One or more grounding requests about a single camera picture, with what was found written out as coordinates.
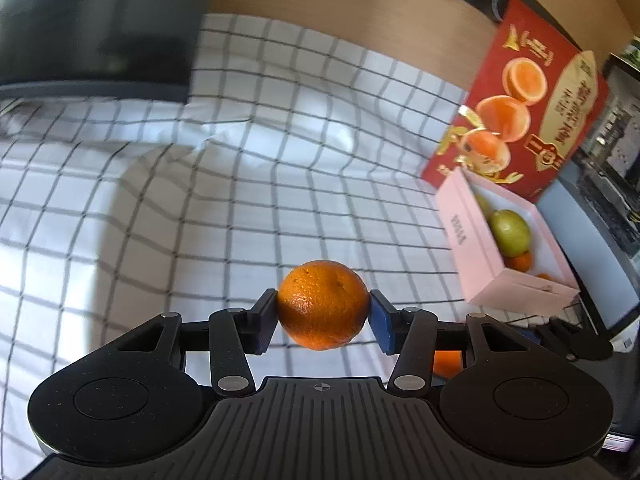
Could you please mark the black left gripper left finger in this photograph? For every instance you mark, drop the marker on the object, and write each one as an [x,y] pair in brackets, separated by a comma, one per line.
[234,334]

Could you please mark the large orange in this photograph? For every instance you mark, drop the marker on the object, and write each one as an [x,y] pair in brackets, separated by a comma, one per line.
[447,363]

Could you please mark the dark monitor screen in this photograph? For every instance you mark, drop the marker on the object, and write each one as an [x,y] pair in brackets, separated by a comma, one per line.
[608,282]

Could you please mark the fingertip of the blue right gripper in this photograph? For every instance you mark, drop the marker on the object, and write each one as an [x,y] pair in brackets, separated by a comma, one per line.
[573,342]

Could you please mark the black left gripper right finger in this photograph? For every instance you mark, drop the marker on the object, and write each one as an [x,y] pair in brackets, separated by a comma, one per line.
[411,336]

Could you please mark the silver laptop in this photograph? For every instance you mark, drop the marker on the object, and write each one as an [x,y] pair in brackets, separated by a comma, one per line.
[124,49]

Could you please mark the red orange gift box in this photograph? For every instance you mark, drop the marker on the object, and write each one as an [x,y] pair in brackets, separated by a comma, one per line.
[531,105]

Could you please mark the pink open box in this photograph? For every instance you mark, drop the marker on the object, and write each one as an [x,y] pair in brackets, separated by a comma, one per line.
[484,279]

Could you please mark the white black grid tablecloth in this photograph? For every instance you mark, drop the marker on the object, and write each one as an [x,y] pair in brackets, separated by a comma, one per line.
[294,146]

